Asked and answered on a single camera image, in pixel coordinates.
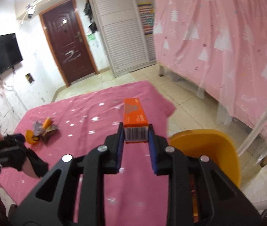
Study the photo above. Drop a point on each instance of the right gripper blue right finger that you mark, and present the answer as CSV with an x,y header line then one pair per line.
x,y
152,144

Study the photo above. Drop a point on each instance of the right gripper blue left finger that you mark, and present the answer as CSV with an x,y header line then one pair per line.
x,y
119,144

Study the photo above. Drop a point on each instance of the orange cardboard box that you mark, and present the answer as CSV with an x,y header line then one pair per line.
x,y
135,121

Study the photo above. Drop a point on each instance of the pink and black sock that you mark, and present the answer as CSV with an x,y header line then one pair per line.
x,y
34,166

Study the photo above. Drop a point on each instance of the golden plastic egg half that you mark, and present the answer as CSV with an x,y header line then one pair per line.
x,y
31,138

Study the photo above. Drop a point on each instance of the orange thread spool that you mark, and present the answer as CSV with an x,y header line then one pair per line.
x,y
47,123

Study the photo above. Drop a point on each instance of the pink star tablecloth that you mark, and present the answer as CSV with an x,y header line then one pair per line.
x,y
82,186

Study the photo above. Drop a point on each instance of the brown snack wrapper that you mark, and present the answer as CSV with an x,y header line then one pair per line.
x,y
48,133

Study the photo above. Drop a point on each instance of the yellow plastic bin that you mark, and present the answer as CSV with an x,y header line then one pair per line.
x,y
212,143

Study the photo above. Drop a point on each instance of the dark brown entrance door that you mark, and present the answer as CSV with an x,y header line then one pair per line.
x,y
67,41

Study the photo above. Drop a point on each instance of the black hanging bags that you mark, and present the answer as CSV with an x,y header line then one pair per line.
x,y
88,12

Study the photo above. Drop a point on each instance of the white louvered wardrobe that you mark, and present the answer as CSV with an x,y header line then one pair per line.
x,y
120,27

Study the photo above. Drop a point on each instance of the pink tree-print curtain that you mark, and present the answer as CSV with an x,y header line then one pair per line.
x,y
220,45

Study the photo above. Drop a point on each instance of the colourful wall poster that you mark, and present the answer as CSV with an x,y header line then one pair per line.
x,y
146,12

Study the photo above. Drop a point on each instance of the white security camera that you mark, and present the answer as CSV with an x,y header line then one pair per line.
x,y
30,10

